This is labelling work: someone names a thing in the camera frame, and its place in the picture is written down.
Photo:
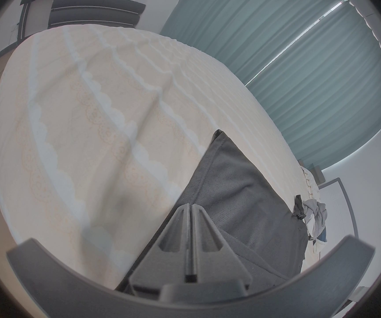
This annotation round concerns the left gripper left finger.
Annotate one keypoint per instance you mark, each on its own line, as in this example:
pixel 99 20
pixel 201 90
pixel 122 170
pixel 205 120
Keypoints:
pixel 150 270

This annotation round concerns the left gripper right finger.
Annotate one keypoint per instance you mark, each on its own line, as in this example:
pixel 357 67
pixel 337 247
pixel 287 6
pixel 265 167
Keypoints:
pixel 230 268

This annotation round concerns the black T-shirt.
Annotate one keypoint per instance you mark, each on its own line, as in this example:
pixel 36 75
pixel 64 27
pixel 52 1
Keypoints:
pixel 243 210

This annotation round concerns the pile of clothes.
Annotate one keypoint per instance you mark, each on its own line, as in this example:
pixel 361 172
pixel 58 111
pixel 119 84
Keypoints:
pixel 316 217

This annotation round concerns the bed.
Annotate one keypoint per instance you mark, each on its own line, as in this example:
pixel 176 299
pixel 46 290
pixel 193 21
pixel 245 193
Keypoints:
pixel 94 111

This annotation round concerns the white printed pillow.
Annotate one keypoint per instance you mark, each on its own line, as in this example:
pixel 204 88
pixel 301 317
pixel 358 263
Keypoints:
pixel 309 184

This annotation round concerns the grey bedside table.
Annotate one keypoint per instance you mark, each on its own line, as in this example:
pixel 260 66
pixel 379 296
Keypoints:
pixel 316 172

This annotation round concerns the blue-green curtain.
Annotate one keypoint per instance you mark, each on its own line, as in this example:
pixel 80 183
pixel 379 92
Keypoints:
pixel 243 18
pixel 326 94

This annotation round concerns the black chest of drawers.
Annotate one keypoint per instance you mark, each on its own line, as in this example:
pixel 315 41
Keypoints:
pixel 94 8

